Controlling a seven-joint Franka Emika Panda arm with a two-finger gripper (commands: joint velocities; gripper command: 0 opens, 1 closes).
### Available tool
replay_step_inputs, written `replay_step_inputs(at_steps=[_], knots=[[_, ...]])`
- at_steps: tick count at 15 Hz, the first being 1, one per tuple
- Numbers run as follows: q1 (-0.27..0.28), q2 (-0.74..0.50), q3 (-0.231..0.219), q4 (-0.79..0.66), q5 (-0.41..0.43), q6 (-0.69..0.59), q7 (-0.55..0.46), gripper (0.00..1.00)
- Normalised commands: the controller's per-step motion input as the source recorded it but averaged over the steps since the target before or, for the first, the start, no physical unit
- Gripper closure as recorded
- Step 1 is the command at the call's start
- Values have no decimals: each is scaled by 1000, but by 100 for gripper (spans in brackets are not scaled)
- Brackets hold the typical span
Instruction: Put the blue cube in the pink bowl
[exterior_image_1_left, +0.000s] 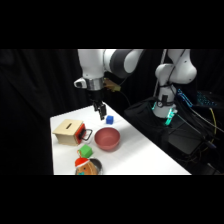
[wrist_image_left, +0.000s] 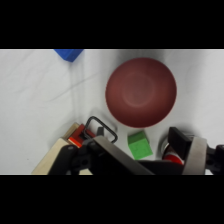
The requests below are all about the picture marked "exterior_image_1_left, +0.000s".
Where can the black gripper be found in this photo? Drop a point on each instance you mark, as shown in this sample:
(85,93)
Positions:
(95,95)

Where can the blue cube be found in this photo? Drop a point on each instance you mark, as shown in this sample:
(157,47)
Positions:
(109,119)

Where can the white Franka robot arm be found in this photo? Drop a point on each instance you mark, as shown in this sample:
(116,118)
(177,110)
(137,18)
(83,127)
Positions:
(91,63)

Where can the pink bowl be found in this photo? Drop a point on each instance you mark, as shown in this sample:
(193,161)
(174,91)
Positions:
(107,139)

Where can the green cube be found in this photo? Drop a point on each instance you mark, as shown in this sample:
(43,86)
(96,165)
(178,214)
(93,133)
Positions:
(86,150)

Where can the wooden box with slot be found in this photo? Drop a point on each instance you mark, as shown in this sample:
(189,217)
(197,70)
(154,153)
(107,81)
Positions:
(66,132)

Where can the dark round metal tin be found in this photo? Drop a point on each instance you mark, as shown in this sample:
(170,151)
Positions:
(98,165)

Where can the gingerbread plush with red hat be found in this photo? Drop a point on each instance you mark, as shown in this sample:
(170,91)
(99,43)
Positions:
(85,166)

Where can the green base light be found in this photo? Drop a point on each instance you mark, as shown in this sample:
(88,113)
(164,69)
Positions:
(169,117)

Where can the black robot stand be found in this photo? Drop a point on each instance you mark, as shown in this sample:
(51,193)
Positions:
(173,136)

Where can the black device with teal lights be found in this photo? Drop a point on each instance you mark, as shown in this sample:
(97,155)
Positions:
(205,98)

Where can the tan wrist camera box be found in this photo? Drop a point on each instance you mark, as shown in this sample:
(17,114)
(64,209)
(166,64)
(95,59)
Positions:
(112,85)

